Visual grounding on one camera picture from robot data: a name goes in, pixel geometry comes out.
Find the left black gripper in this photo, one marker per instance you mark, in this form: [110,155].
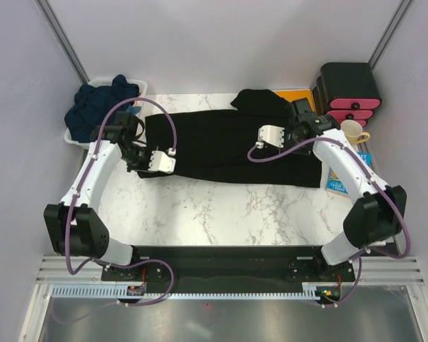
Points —
[145,166]

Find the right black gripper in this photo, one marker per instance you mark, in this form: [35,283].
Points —
[287,130]

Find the black t shirt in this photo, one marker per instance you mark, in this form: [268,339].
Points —
[213,144]

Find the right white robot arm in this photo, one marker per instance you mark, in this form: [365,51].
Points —
[376,219]

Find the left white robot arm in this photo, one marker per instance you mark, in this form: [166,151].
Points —
[74,221]

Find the orange folder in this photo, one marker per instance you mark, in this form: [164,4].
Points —
[296,94]

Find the light blue garment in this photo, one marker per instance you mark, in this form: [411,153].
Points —
[134,108]

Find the yellow mug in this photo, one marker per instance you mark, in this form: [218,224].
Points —
[354,132]

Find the blue children's book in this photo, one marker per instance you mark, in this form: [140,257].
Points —
[333,183]

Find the black pink drawer unit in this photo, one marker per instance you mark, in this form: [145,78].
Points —
[346,91]

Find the navy blue t shirt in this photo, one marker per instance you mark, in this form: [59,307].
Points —
[92,107]

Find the white laundry basket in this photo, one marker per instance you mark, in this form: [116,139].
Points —
[82,140]

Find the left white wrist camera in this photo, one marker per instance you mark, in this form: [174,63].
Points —
[161,162]

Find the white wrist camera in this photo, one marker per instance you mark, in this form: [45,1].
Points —
[270,135]
[161,162]

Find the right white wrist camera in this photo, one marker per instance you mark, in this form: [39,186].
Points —
[270,135]

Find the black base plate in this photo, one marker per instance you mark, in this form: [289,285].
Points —
[231,269]

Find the white slotted cable duct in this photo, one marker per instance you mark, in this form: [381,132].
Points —
[129,292]

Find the aluminium frame rail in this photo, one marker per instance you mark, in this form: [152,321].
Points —
[376,271]

